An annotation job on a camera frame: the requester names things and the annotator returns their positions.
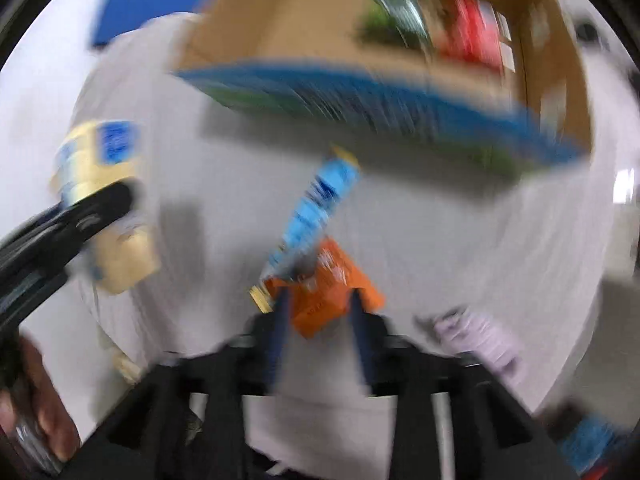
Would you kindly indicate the blue flat board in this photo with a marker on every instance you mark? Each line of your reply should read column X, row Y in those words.
column 145, row 2

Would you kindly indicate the light blue packet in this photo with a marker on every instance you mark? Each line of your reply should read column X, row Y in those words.
column 592, row 440

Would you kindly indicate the yellow packet with blue label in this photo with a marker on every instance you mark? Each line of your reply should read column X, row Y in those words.
column 107, row 195

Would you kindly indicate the pale purple packet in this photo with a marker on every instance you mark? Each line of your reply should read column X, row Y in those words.
column 475, row 340

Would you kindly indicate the blue snack packet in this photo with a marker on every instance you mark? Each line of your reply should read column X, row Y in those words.
column 316, row 210

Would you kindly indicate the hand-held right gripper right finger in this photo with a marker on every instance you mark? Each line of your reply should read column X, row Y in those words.
column 361, row 340

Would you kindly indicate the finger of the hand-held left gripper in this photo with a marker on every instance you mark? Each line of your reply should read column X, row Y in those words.
column 95, row 212

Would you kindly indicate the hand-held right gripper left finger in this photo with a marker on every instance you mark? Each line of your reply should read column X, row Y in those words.
column 278, row 332

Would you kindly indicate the cardboard box with blue print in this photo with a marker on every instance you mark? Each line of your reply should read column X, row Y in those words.
column 350, row 85

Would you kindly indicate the orange snack packet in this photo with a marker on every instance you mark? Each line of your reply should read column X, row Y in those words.
column 332, row 300

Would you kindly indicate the person's left hand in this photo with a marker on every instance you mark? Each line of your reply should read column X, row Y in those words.
column 37, row 400

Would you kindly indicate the red packet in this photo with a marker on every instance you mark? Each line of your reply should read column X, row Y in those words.
column 472, row 30

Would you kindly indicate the green packet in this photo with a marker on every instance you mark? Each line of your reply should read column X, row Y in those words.
column 395, row 5

